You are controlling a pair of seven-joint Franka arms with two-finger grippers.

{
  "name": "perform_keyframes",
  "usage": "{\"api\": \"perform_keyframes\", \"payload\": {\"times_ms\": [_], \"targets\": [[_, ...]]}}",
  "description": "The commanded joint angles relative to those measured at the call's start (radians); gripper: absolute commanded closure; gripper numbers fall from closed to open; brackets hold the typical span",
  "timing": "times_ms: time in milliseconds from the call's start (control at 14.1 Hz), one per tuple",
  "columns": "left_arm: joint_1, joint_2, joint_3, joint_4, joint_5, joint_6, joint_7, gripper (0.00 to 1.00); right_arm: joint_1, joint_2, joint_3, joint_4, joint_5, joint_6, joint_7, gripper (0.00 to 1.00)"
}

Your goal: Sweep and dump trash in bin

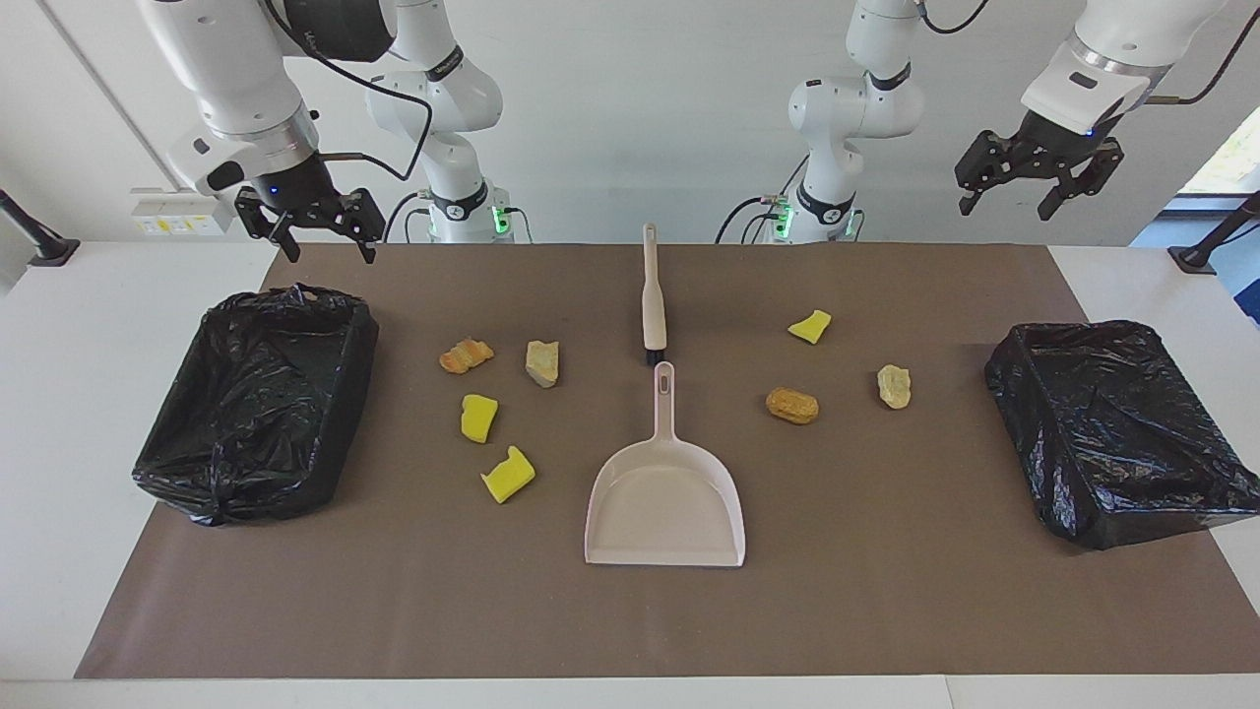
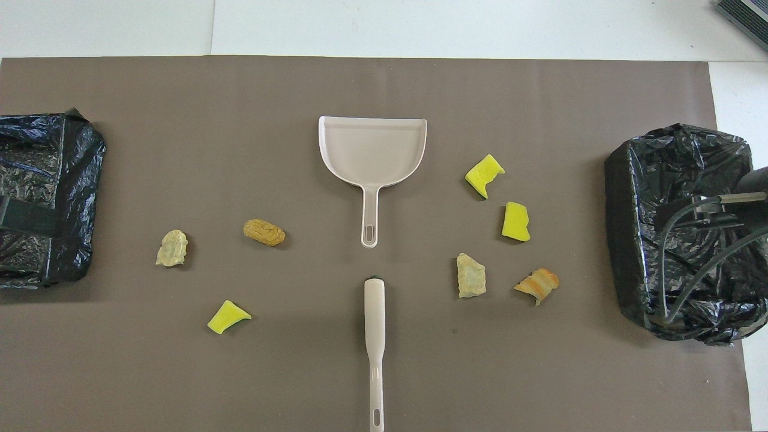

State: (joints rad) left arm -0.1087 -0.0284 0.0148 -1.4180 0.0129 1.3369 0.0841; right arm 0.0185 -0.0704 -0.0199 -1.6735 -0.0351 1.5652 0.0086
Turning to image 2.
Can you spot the beige plastic dustpan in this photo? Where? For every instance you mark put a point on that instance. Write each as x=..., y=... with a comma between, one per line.
x=372, y=150

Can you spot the beige hand brush black bristles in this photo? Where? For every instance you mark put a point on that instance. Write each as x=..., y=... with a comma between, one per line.
x=375, y=312

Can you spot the pale green sponge chunk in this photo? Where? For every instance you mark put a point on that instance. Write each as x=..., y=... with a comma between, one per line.
x=471, y=277

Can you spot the notched yellow sponge piece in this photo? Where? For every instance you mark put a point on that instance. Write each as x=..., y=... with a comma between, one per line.
x=483, y=174

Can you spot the brown oval sponge piece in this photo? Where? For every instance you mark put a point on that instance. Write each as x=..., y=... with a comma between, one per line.
x=264, y=232

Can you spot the yellow sponge block piece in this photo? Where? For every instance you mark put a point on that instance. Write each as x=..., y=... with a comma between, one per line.
x=516, y=222

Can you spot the orange striped sponge piece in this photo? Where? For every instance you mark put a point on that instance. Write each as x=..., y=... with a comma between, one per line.
x=540, y=283

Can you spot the yellow sponge wedge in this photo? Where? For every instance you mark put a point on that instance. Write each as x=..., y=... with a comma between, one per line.
x=226, y=317

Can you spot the pale beige sponge piece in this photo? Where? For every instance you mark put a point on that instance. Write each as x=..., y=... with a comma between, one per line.
x=173, y=248

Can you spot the black bag-lined bin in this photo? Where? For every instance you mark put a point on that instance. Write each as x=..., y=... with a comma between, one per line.
x=72, y=180
x=636, y=240

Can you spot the brown table mat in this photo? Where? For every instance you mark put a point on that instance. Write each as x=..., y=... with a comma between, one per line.
x=300, y=120

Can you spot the grey ribbed device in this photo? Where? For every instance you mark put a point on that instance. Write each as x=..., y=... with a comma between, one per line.
x=747, y=15

